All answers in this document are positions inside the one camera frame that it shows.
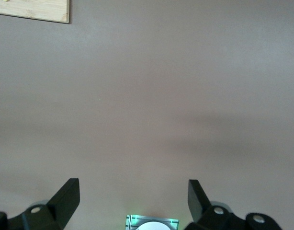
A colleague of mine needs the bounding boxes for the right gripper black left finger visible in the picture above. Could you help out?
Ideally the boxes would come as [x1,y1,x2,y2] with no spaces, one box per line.
[0,178,80,230]

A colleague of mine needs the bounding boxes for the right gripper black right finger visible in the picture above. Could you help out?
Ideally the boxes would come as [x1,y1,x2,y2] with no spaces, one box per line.
[185,179,289,230]

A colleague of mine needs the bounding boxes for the bamboo cutting board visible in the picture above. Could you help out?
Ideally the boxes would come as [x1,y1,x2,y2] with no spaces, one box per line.
[0,0,71,24]

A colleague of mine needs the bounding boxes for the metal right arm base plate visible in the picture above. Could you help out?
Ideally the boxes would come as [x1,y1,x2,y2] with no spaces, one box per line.
[126,214,180,230]

